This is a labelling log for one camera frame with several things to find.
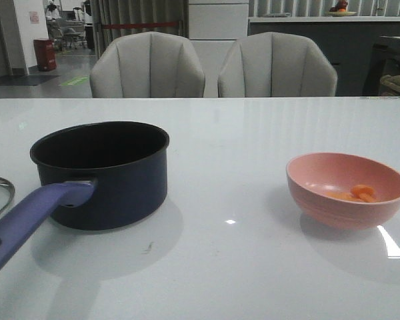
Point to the pink bowl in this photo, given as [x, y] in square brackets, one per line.
[317, 181]

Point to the orange ham slices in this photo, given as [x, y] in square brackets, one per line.
[358, 193]

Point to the dark blue saucepan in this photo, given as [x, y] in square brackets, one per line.
[94, 177]

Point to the left beige chair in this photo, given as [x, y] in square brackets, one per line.
[148, 65]

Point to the beige chair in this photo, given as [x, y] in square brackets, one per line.
[275, 64]
[148, 65]

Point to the right beige chair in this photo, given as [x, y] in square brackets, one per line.
[275, 64]

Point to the white cabinet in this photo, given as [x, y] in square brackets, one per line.
[213, 26]

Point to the red trash bin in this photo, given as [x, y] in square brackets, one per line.
[45, 54]

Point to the dark counter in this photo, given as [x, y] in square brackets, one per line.
[362, 49]

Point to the fruit plate on counter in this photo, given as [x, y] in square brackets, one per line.
[340, 9]

